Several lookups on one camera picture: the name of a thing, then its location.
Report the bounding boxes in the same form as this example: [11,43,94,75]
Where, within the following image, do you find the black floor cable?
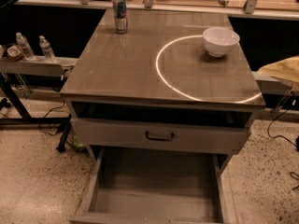
[266,100,299,148]
[37,100,68,136]

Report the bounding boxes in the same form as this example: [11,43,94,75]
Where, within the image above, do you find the left clear water bottle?
[16,33,36,61]

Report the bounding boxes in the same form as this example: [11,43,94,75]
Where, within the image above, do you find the right clear water bottle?
[39,35,56,63]

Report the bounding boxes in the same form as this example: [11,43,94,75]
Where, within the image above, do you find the clear water bottle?
[16,33,36,61]
[39,35,56,63]

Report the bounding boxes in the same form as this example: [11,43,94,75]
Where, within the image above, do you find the open middle drawer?
[69,147,228,224]

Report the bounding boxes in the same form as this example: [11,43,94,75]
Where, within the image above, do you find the brown chip bag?
[258,55,299,91]

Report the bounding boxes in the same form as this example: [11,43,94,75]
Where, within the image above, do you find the white ceramic bowl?
[203,27,240,57]

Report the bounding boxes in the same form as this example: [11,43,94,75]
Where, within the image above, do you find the small brown bowl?
[0,43,23,62]

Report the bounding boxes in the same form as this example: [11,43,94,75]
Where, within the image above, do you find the blue silver drink can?
[111,0,128,34]

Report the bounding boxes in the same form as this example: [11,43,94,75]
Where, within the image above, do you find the grey side bench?
[0,56,78,77]

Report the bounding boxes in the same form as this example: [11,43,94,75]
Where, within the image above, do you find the grey drawer cabinet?
[59,8,266,224]

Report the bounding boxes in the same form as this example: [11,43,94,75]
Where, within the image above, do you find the closed upper drawer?
[71,118,250,154]

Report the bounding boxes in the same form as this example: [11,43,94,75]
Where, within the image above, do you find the black floor cable right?
[266,100,299,148]

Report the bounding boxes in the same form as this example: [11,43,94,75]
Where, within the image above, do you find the black floor cable left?
[37,100,68,136]

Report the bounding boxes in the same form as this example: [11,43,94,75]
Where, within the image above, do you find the black drawer handle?
[145,131,175,142]

